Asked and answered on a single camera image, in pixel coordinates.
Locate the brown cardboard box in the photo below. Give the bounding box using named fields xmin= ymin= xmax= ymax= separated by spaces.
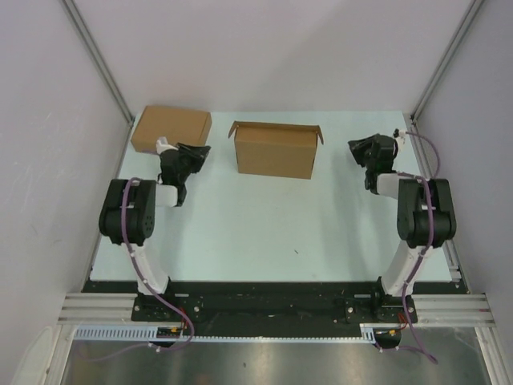
xmin=131 ymin=105 xmax=212 ymax=153

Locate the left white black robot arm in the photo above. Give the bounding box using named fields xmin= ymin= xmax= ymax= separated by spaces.
xmin=99 ymin=137 xmax=211 ymax=321

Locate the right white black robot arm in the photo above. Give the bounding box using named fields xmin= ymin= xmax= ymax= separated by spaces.
xmin=348 ymin=129 xmax=457 ymax=322

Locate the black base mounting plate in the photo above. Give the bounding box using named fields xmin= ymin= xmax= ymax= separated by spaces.
xmin=132 ymin=280 xmax=418 ymax=323

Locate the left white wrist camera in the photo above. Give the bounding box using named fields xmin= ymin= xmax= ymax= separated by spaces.
xmin=156 ymin=136 xmax=177 ymax=155

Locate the front aluminium extrusion rail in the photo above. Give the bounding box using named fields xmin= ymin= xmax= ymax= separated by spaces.
xmin=58 ymin=293 xmax=495 ymax=327

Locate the right aluminium frame post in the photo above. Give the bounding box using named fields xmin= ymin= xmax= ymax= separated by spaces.
xmin=409 ymin=0 xmax=487 ymax=124

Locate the aluminium frame post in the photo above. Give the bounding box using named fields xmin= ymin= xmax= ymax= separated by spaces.
xmin=409 ymin=0 xmax=487 ymax=124
xmin=59 ymin=0 xmax=134 ymax=124

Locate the white slotted cable duct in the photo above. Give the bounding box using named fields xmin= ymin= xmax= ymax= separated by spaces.
xmin=74 ymin=325 xmax=375 ymax=344

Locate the left aluminium frame post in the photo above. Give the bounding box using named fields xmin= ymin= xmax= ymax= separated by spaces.
xmin=59 ymin=0 xmax=134 ymax=124

